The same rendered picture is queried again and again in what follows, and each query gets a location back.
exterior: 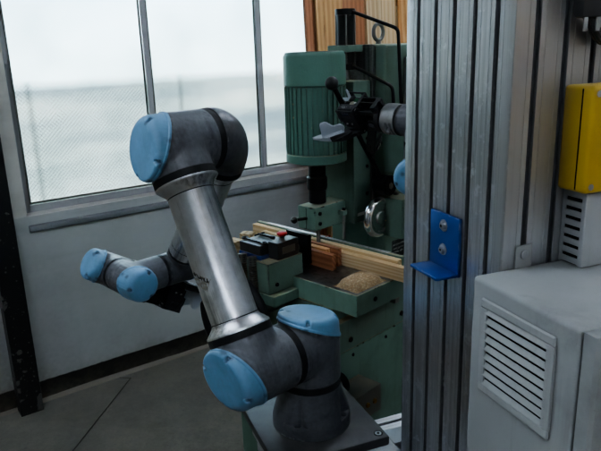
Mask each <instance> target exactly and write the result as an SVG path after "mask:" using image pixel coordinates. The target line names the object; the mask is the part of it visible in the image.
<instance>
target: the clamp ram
mask: <svg viewBox="0 0 601 451"><path fill-rule="evenodd" d="M286 232H287V235H291V236H295V237H298V243H299V252H301V253H302V263H305V264H311V263H312V261H311V234H306V233H303V232H299V231H295V230H292V229H288V230H286Z"/></svg>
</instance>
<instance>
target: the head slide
mask: <svg viewBox="0 0 601 451"><path fill-rule="evenodd" d="M345 85H346V89H347V90H348V91H349V92H350V91H355V92H366V93H367V95H368V97H369V98H370V80H350V71H349V70H346V84H345ZM367 135H368V132H365V133H363V134H361V136H362V137H363V139H364V141H365V142H366V144H367ZM346 151H347V160H346V161H344V162H342V163H338V164H335V165H330V166H326V176H327V189H326V196H327V197H333V198H337V199H342V200H345V207H346V209H347V215H345V222H350V223H353V224H355V223H358V222H360V221H363V217H364V215H361V216H358V213H360V212H363V211H365V209H366V207H367V205H368V204H369V203H370V162H369V160H368V157H367V155H366V154H365V152H364V150H363V148H362V147H361V145H360V142H359V140H358V138H357V136H355V137H353V138H351V139H349V140H347V150H346Z"/></svg>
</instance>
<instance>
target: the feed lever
mask: <svg viewBox="0 0 601 451"><path fill-rule="evenodd" d="M338 84H339V82H338V80H337V79H336V78H335V77H334V76H330V77H328V78H327V79H326V82H325V85H326V87H327V88H328V89H330V90H332V91H333V93H334V94H335V96H336V98H337V100H338V102H339V104H340V105H341V104H344V101H343V98H342V96H341V94H340V92H339V90H338V88H337V87H338ZM357 138H358V140H359V142H360V145H361V147H362V148H363V150H364V152H365V154H366V155H367V157H368V160H369V162H370V164H371V165H372V167H373V169H374V171H375V173H376V176H375V177H374V179H373V182H372V189H373V192H374V193H376V194H382V195H387V196H391V195H392V194H393V195H398V194H399V192H398V191H397V190H396V187H395V185H394V177H393V176H392V175H388V174H381V172H380V170H379V169H378V167H377V164H376V162H375V160H374V158H373V157H372V155H371V153H370V152H367V151H366V148H367V144H366V142H365V141H364V139H363V137H362V136H361V135H358V136H357Z"/></svg>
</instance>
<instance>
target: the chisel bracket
mask: <svg viewBox="0 0 601 451"><path fill-rule="evenodd" d="M342 208H345V200H342V199H337V198H333V197H326V202H325V203H321V204H313V203H309V202H308V203H304V204H300V205H299V206H298V211H299V217H307V218H308V219H307V220H302V221H299V227H300V228H304V229H308V230H312V231H316V232H320V231H321V229H324V228H327V227H329V226H334V225H337V224H340V223H342V222H343V216H341V215H338V210H339V209H342Z"/></svg>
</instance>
